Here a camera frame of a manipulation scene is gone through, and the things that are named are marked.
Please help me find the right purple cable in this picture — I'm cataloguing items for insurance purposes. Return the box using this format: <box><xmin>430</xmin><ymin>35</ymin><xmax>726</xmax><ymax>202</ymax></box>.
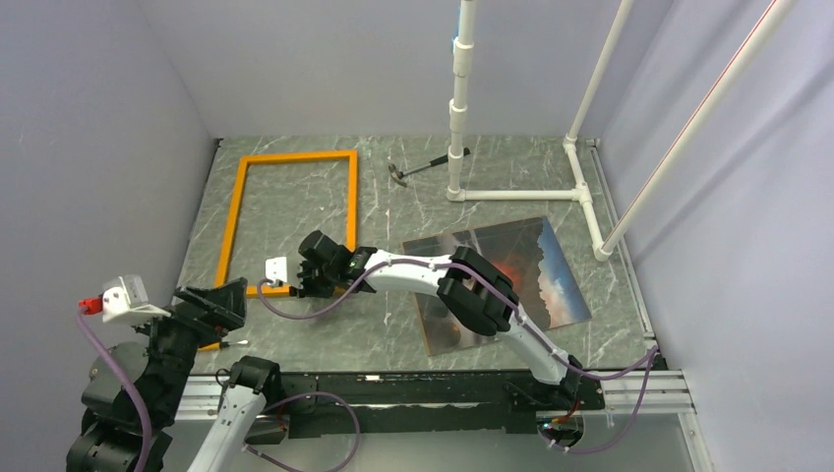
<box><xmin>257</xmin><ymin>257</ymin><xmax>661</xmax><ymax>456</ymax></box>

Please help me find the black handled hammer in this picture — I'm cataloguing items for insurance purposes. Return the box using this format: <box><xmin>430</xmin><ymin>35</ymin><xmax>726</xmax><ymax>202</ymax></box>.
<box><xmin>387</xmin><ymin>153</ymin><xmax>449</xmax><ymax>188</ymax></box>

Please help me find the yellow handled screwdriver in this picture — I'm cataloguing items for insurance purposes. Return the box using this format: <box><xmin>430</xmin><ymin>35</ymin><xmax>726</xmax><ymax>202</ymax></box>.
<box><xmin>198</xmin><ymin>339</ymin><xmax>249</xmax><ymax>352</ymax></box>

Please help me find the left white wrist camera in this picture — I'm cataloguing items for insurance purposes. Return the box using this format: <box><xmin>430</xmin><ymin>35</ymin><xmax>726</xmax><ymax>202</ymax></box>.
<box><xmin>78</xmin><ymin>274</ymin><xmax>171</xmax><ymax>326</ymax></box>

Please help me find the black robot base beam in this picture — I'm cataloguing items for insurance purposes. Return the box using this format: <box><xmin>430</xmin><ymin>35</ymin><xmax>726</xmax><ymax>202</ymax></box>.
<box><xmin>246</xmin><ymin>370</ymin><xmax>605</xmax><ymax>445</ymax></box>

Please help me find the white PVC pipe stand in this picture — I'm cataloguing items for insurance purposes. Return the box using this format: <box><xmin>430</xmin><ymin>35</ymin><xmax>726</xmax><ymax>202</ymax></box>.
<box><xmin>445</xmin><ymin>0</ymin><xmax>634</xmax><ymax>264</ymax></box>

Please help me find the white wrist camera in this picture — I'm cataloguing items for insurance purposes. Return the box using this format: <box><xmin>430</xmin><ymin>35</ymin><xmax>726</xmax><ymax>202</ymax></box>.
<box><xmin>78</xmin><ymin>274</ymin><xmax>171</xmax><ymax>326</ymax></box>
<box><xmin>265</xmin><ymin>257</ymin><xmax>289</xmax><ymax>287</ymax></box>

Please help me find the sunset landscape photo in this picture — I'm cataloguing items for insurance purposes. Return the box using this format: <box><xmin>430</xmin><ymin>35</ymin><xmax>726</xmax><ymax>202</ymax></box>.
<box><xmin>402</xmin><ymin>216</ymin><xmax>591</xmax><ymax>356</ymax></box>

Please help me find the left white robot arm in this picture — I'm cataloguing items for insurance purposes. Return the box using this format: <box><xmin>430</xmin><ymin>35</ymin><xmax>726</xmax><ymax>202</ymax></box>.
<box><xmin>66</xmin><ymin>275</ymin><xmax>248</xmax><ymax>471</ymax></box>

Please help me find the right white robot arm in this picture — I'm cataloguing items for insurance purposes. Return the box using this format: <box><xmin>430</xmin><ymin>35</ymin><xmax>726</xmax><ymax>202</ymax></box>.
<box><xmin>289</xmin><ymin>230</ymin><xmax>581</xmax><ymax>408</ymax></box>

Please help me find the aluminium rail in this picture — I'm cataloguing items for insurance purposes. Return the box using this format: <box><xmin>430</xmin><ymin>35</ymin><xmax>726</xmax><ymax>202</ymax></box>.
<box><xmin>103</xmin><ymin>374</ymin><xmax>696</xmax><ymax>472</ymax></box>

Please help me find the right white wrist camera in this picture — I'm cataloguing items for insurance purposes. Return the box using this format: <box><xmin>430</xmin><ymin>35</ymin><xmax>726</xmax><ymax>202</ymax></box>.
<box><xmin>265</xmin><ymin>257</ymin><xmax>289</xmax><ymax>287</ymax></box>

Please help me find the orange picture frame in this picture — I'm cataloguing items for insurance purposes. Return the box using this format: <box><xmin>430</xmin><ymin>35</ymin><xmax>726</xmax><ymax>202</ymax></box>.
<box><xmin>213</xmin><ymin>149</ymin><xmax>359</xmax><ymax>287</ymax></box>

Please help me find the white diagonal pole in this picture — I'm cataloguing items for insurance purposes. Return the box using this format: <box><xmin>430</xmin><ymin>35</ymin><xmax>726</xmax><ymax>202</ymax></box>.
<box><xmin>594</xmin><ymin>0</ymin><xmax>795</xmax><ymax>262</ymax></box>

